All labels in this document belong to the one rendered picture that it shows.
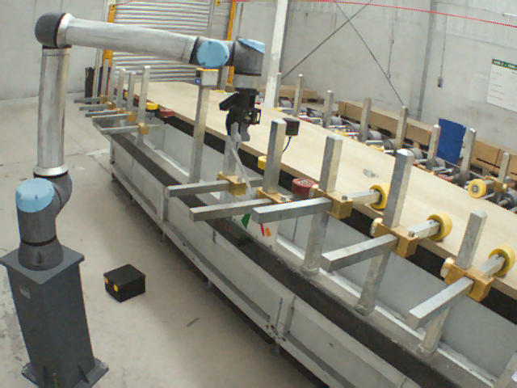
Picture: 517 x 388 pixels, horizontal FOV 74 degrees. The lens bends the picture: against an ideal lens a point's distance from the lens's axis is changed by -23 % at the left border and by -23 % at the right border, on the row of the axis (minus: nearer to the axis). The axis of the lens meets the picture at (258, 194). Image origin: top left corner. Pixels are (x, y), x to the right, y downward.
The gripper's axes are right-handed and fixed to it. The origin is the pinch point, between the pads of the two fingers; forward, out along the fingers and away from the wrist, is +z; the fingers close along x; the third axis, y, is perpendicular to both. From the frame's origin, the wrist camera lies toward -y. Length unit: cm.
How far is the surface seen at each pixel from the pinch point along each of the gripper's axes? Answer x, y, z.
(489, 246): 46, 80, 10
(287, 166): 26.6, -3.2, 10.1
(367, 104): 115, -43, -10
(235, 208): -8.4, 16.6, 14.6
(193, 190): -9.5, -8.4, 17.8
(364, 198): 19.8, 41.6, 5.1
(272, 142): 6.1, 11.6, -3.8
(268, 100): 102, -120, 5
